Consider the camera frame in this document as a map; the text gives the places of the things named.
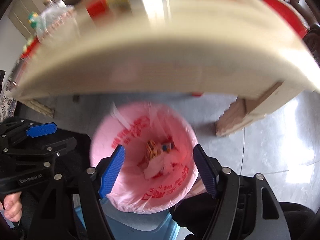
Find cream wooden table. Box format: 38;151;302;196
11;0;320;138

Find red plastic stool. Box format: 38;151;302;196
262;0;309;39

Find clear bag of peanuts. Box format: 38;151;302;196
36;1;80;43

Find patterned purple white blanket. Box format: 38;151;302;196
0;80;18;123

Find blue plastic stool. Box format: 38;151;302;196
72;197;180;240

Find person's dark trousers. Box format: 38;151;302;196
17;130;317;240

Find red small box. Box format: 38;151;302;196
86;0;108;20

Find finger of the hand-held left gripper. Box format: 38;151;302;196
0;137;77;168
0;117;57;148

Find white plastic bag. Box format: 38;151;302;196
144;152;185;179

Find white upright carton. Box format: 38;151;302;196
135;0;173;25

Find small colourful wrapper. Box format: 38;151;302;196
161;142;175;153

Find cream cabinet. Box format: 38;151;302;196
7;0;48;40

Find person's left hand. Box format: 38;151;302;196
0;195;23;222

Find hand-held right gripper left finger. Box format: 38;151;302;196
32;144;126;240

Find pink lined trash bin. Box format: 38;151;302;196
89;101;200;214

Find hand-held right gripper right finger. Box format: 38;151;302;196
193;144;290;240

